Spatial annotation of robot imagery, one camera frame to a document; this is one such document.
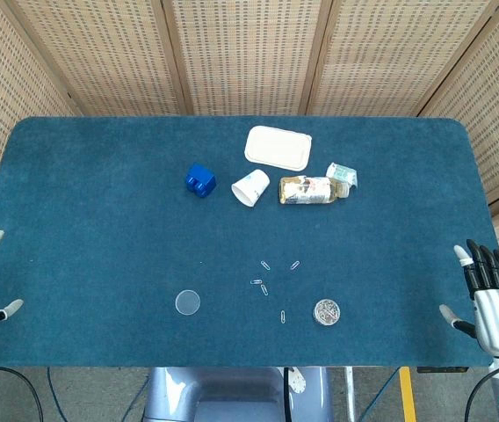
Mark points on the clear container of paperclips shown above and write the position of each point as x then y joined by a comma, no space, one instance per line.
327,312

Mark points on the clear round plastic lid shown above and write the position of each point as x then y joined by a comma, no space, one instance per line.
187,302

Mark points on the blue table cloth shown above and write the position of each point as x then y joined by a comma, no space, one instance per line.
100,228

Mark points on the white table leg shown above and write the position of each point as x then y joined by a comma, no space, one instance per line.
349,395

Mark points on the clear bottle with yellow liquid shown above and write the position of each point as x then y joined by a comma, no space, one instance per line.
306,190

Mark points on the blue toy building block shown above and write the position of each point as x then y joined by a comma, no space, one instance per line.
201,179

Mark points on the grey robot torso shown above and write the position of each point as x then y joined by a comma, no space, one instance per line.
223,395

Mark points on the white paper cup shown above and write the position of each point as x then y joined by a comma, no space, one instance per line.
251,186

